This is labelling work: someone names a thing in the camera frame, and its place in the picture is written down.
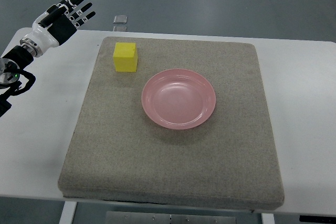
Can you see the white table leg frame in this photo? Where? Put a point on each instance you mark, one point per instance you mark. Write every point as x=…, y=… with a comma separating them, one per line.
x=68, y=212

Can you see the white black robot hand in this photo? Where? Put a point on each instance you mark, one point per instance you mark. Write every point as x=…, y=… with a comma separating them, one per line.
x=53, y=28

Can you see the metal base plate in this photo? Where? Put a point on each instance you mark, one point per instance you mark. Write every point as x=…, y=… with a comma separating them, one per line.
x=141, y=217

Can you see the pink plate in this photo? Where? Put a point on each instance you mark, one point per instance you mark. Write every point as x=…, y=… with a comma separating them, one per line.
x=178, y=99

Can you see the beige fabric mat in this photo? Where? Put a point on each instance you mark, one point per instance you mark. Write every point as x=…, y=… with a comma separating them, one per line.
x=118, y=153

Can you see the metal floor plate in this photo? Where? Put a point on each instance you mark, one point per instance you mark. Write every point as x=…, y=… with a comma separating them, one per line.
x=120, y=28
x=120, y=19

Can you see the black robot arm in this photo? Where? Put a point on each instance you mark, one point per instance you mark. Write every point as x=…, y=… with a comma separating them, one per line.
x=14, y=78

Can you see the yellow foam block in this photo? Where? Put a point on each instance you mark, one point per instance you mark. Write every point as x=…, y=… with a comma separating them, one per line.
x=125, y=57

